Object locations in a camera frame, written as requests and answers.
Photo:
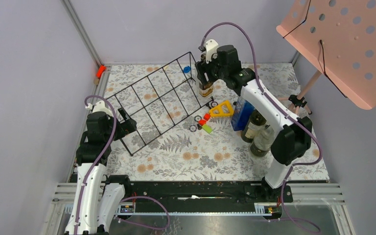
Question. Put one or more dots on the blue triangular bottle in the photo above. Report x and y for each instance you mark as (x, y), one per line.
(242, 111)

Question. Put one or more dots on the green block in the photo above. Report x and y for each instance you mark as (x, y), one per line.
(207, 128)

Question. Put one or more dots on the red block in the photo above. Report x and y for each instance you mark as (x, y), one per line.
(202, 122)
(207, 116)

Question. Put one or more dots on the pink music stand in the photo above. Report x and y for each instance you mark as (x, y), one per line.
(338, 37)

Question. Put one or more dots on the yellow triangle block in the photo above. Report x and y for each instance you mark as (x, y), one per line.
(224, 109)

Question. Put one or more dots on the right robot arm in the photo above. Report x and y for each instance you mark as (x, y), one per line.
(293, 135)

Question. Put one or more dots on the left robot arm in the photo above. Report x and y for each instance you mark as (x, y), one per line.
(93, 212)

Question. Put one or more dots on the floral table mat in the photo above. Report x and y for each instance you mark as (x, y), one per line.
(182, 155)

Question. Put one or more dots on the clear bottle black label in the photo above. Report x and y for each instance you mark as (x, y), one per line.
(262, 142)

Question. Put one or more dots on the blue bottle cap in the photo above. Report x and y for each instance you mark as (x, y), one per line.
(187, 69)

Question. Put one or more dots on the orange clip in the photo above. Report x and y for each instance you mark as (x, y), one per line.
(100, 71)

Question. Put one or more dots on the clear bottle gold label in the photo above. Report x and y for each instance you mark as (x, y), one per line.
(205, 89)

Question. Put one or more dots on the dark green wine bottle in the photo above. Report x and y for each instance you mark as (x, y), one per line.
(255, 124)

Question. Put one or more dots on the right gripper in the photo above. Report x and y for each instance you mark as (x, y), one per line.
(201, 67)

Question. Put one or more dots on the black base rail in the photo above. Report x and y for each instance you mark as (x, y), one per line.
(201, 196)

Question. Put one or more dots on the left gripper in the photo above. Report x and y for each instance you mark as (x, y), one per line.
(127, 127)

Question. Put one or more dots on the black wire wine rack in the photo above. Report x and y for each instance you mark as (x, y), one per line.
(157, 97)

